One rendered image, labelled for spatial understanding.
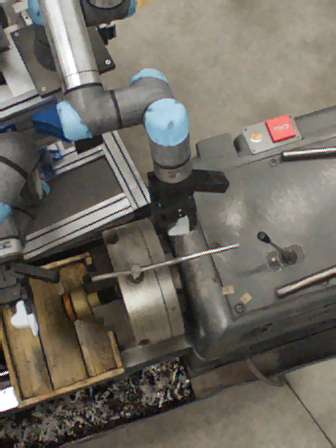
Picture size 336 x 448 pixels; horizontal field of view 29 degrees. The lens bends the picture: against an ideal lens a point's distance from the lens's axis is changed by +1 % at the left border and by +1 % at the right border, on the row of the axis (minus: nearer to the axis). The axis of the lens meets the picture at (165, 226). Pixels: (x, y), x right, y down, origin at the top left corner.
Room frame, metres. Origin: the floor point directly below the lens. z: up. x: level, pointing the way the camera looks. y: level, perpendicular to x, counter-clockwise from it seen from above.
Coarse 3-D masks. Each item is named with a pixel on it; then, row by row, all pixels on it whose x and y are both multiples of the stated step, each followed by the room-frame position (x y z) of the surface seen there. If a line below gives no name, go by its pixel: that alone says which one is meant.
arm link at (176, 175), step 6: (156, 168) 0.49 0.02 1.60; (162, 168) 0.48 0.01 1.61; (180, 168) 0.48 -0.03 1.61; (186, 168) 0.49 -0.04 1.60; (156, 174) 0.49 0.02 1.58; (162, 174) 0.48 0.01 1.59; (168, 174) 0.48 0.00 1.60; (174, 174) 0.48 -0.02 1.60; (180, 174) 0.48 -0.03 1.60; (186, 174) 0.48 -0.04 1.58; (162, 180) 0.47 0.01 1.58; (168, 180) 0.47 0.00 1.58; (174, 180) 0.47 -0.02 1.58; (180, 180) 0.47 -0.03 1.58
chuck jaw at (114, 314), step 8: (104, 304) 0.33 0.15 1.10; (112, 304) 0.33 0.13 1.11; (120, 304) 0.33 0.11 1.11; (96, 312) 0.30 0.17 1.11; (104, 312) 0.30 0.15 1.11; (112, 312) 0.30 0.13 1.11; (120, 312) 0.30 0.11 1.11; (96, 320) 0.29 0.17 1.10; (104, 320) 0.28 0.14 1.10; (112, 320) 0.28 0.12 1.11; (120, 320) 0.28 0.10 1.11; (128, 320) 0.28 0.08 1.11; (112, 328) 0.27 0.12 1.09; (120, 328) 0.26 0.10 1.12; (128, 328) 0.26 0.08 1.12; (120, 336) 0.24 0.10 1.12; (128, 336) 0.24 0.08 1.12; (120, 344) 0.23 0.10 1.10
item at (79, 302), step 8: (80, 288) 0.36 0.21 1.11; (64, 296) 0.34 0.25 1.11; (72, 296) 0.34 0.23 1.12; (80, 296) 0.34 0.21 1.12; (88, 296) 0.34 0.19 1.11; (96, 296) 0.34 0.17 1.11; (64, 304) 0.32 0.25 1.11; (72, 304) 0.32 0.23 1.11; (80, 304) 0.32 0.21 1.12; (88, 304) 0.32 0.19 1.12; (96, 304) 0.33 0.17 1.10; (72, 312) 0.30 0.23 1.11; (80, 312) 0.30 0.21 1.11; (88, 312) 0.30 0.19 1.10; (72, 320) 0.29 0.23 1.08
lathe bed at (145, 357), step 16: (0, 352) 0.24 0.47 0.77; (128, 352) 0.24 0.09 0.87; (144, 352) 0.24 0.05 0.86; (160, 352) 0.24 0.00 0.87; (176, 352) 0.26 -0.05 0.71; (48, 368) 0.19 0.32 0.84; (128, 368) 0.21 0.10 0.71; (144, 368) 0.22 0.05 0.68; (0, 384) 0.15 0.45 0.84; (96, 384) 0.16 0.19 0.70; (0, 400) 0.10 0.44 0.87; (48, 400) 0.11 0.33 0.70; (0, 416) 0.06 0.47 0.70
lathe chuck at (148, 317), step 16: (128, 224) 0.52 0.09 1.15; (128, 240) 0.46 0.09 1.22; (112, 256) 0.42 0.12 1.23; (128, 256) 0.42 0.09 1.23; (144, 256) 0.42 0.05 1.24; (144, 272) 0.38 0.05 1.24; (128, 288) 0.34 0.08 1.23; (144, 288) 0.34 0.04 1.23; (128, 304) 0.30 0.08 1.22; (144, 304) 0.31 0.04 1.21; (160, 304) 0.31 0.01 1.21; (144, 320) 0.27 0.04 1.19; (160, 320) 0.28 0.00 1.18; (144, 336) 0.24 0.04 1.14; (160, 336) 0.25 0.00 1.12
